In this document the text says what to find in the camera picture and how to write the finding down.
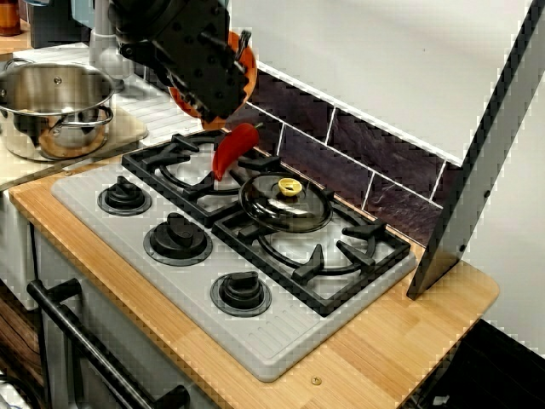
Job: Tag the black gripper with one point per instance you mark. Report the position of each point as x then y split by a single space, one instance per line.
213 76

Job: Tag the orange plastic toy pot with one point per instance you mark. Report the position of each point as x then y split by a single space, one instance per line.
250 76

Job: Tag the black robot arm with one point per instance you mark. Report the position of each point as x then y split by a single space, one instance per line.
145 25

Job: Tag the red toy chili pepper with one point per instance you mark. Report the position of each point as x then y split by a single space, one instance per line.
238 140

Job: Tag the black stove grate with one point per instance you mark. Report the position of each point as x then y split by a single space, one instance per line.
311 266
200 187

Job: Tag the teal box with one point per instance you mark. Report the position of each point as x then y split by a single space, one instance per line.
83 10

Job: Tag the glass lid with yellow knob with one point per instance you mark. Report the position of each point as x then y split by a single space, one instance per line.
272 213

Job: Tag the black stove knob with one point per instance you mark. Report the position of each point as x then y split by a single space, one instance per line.
240 292
123 196
176 238

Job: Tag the dark grey box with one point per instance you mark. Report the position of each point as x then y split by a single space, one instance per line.
55 25

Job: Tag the stainless steel pot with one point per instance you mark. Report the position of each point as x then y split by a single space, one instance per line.
42 85

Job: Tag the dark tile backsplash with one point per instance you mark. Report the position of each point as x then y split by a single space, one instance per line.
383 162

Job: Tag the wooden side table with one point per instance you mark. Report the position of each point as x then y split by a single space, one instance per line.
17 42

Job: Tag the grey toy stove plate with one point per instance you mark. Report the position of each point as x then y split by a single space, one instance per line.
179 285

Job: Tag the amber glass jar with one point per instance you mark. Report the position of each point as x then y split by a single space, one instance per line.
9 17

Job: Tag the white toy kitchen cabinet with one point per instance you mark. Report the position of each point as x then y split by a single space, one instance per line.
110 315

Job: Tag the dark grey panel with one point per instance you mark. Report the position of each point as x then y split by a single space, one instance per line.
477 170

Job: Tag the black case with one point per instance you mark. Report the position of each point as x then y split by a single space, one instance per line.
489 375

